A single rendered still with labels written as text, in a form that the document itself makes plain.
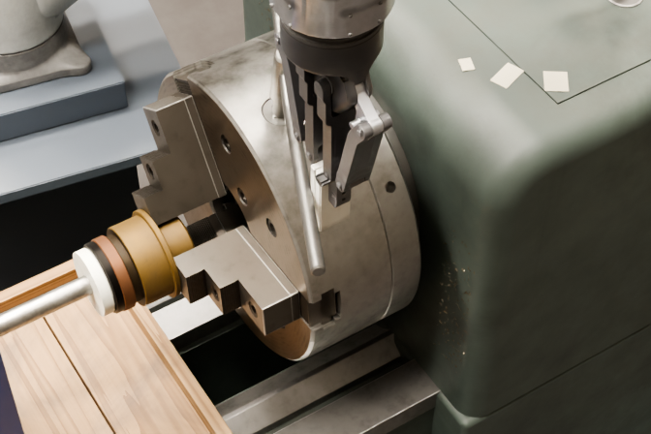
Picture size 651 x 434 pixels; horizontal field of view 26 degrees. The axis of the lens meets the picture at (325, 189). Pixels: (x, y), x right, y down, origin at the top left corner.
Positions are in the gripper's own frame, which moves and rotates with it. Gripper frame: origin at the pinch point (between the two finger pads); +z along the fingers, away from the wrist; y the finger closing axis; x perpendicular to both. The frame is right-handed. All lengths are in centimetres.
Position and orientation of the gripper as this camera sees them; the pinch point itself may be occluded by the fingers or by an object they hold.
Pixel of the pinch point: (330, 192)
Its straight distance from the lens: 114.6
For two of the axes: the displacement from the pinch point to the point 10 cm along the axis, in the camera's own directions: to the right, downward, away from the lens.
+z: 0.0, 6.6, 7.5
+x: 8.5, -4.0, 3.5
